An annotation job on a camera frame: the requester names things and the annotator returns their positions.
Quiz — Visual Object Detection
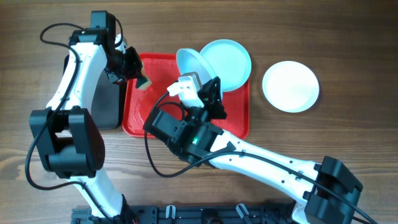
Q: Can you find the white plate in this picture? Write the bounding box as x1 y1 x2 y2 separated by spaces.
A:
262 61 320 113

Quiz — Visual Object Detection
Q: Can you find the black tray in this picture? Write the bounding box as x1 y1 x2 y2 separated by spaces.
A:
61 55 124 129

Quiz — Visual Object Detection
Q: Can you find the light blue plate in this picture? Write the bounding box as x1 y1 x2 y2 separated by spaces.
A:
200 39 252 92
176 48 217 88

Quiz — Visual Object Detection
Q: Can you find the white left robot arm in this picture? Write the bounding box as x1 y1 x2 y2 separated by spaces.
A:
29 11 150 223

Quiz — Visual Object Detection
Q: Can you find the green and yellow sponge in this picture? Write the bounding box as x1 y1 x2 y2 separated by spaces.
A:
136 68 152 90

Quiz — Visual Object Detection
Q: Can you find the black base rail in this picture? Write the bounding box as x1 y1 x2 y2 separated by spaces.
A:
70 202 299 224

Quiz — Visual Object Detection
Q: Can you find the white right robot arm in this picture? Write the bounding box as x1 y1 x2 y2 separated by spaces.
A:
143 77 363 223

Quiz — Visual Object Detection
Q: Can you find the red tray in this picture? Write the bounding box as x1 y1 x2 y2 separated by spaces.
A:
122 53 250 139

